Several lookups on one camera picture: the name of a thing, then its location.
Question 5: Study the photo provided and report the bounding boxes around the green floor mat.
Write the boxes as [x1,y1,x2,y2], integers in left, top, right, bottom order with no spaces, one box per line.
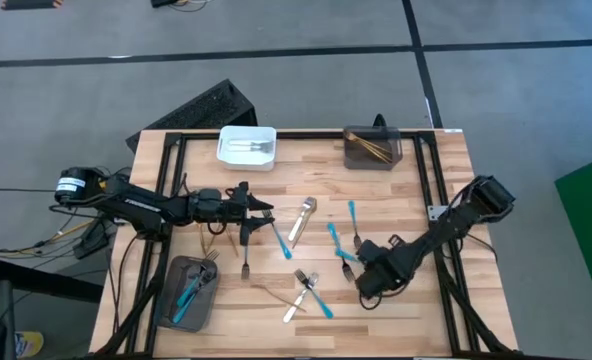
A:
[554,149,592,327]

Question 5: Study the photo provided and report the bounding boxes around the black perforated case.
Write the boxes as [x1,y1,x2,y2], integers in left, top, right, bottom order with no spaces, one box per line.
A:
[125,78,259,154]

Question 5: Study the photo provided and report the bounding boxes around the black aluminium rig frame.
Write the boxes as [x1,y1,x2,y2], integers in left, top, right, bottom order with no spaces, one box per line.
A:
[93,130,522,360]

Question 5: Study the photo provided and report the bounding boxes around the silver metal bracket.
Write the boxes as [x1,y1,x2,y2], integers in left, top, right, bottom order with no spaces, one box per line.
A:
[426,203,450,223]

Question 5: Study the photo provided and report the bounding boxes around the black bar orange ends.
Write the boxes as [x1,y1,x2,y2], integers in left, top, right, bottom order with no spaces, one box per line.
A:
[0,0,63,11]

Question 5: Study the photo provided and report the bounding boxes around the yellow and blue object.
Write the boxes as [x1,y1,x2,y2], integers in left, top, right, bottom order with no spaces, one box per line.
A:
[14,329,45,359]

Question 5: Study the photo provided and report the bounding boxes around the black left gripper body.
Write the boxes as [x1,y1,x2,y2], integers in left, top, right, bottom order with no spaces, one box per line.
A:
[188,180,251,246]

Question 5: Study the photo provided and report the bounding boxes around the white-handled silver fork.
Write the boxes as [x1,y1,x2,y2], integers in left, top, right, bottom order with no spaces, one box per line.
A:
[227,139,273,149]
[282,273,320,324]
[288,196,318,242]
[228,144,275,154]

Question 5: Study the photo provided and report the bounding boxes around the translucent grey plastic bin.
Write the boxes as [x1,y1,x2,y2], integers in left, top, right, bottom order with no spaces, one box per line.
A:
[342,124,405,172]

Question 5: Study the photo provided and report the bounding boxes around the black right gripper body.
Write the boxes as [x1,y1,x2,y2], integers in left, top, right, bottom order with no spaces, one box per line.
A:
[355,239,422,301]

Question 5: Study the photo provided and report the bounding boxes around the white plastic bin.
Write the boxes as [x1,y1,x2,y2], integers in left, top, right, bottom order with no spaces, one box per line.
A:
[215,124,278,172]

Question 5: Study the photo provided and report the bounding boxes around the dark grey plastic bin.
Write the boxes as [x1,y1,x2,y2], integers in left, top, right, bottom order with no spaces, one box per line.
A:
[156,254,221,334]

